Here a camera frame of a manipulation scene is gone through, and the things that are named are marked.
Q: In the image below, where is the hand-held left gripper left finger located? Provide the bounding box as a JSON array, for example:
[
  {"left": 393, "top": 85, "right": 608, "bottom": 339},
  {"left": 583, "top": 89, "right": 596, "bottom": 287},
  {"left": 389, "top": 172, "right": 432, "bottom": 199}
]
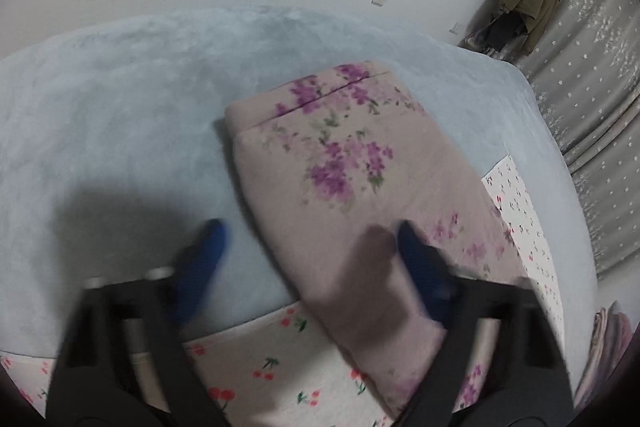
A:
[{"left": 46, "top": 219, "right": 230, "bottom": 427}]

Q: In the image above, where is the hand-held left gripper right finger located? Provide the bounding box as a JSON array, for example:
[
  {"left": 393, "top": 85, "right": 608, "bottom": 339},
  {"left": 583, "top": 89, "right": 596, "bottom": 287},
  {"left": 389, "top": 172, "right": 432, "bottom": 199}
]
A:
[{"left": 395, "top": 220, "right": 576, "bottom": 427}]

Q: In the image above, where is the pink floral garment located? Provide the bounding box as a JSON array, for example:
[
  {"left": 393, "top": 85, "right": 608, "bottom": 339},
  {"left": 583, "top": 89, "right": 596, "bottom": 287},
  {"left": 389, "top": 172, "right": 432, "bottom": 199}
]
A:
[{"left": 223, "top": 61, "right": 538, "bottom": 422}]

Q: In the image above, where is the pile of folded pink clothes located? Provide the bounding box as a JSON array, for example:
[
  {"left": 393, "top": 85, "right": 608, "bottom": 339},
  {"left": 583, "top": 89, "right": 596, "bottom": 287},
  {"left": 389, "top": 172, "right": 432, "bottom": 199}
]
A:
[{"left": 572, "top": 301, "right": 635, "bottom": 413}]

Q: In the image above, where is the white cherry print sheet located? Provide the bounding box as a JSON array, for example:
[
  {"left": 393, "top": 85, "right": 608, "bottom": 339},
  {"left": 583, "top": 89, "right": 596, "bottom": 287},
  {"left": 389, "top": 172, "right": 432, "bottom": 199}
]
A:
[{"left": 0, "top": 154, "right": 566, "bottom": 427}]

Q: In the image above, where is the light blue fluffy blanket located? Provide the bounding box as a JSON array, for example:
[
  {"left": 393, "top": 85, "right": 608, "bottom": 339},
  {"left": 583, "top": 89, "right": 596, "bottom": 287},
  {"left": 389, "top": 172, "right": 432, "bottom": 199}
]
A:
[{"left": 0, "top": 6, "right": 601, "bottom": 403}]

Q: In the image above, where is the grey star print curtain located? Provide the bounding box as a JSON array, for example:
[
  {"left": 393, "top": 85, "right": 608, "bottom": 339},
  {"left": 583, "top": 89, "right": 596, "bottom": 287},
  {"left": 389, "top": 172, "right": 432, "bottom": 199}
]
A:
[{"left": 510, "top": 0, "right": 640, "bottom": 278}]

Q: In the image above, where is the dark hanging garment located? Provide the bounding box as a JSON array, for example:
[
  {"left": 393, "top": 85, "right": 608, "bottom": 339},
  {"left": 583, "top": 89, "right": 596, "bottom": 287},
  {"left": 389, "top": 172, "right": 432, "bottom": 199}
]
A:
[{"left": 481, "top": 11, "right": 526, "bottom": 52}]

